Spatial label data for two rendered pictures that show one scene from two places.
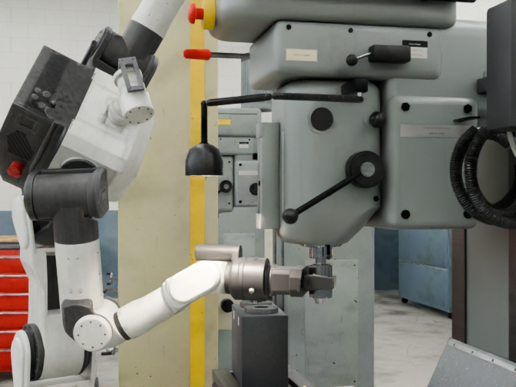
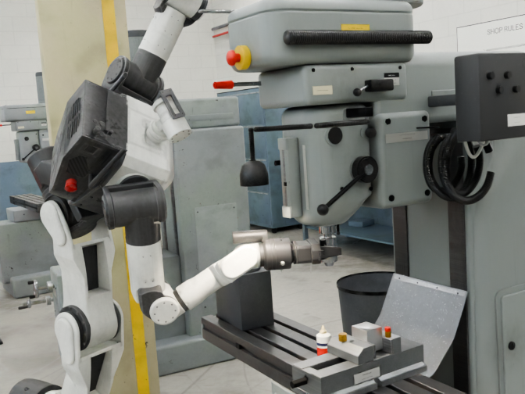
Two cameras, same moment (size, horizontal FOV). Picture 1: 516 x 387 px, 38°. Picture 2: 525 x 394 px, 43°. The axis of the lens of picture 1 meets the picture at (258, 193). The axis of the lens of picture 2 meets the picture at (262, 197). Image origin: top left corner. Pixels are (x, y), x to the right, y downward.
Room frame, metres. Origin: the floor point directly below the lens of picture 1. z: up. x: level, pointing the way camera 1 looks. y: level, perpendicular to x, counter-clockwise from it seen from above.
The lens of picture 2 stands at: (-0.18, 0.56, 1.61)
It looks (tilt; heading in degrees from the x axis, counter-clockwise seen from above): 7 degrees down; 343
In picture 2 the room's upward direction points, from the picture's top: 4 degrees counter-clockwise
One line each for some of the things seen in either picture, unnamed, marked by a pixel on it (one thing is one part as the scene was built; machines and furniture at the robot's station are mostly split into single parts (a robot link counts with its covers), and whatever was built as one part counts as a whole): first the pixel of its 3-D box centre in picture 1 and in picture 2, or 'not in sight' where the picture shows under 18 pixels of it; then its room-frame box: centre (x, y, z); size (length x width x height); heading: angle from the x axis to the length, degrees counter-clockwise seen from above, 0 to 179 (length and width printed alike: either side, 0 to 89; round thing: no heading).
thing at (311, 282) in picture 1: (318, 282); (330, 252); (1.48, -0.12, 1.23); 0.06 x 0.02 x 0.03; 79
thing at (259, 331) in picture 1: (258, 341); (242, 291); (2.01, 0.00, 1.01); 0.22 x 0.12 x 0.20; 9
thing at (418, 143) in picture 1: (410, 164); (379, 158); (1.56, -0.32, 1.47); 0.24 x 0.19 x 0.26; 13
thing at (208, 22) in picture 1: (208, 14); (241, 57); (1.46, 0.10, 1.76); 0.06 x 0.02 x 0.06; 13
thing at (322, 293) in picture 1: (320, 282); (328, 250); (1.51, -0.13, 1.23); 0.05 x 0.05 x 0.06
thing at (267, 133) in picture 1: (267, 176); (290, 177); (1.49, -0.02, 1.44); 0.04 x 0.04 x 0.21; 13
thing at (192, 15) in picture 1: (196, 13); (233, 58); (1.46, 0.12, 1.76); 0.04 x 0.03 x 0.04; 13
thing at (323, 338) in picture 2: not in sight; (323, 344); (1.51, -0.09, 0.97); 0.04 x 0.04 x 0.11
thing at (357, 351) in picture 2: not in sight; (351, 348); (1.35, -0.11, 1.00); 0.12 x 0.06 x 0.04; 15
